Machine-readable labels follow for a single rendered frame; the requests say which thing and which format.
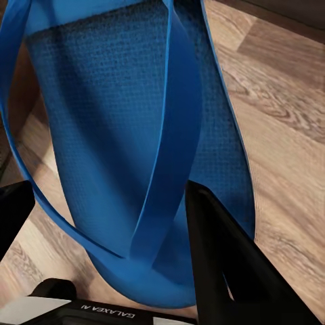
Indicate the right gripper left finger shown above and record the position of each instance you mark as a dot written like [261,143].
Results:
[16,202]

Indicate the nightstand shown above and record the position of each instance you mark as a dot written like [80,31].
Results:
[305,17]

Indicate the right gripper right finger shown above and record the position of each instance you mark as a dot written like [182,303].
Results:
[235,283]

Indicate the bed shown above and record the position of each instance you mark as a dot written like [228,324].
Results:
[24,91]

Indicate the sandal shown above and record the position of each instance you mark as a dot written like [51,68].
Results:
[137,107]

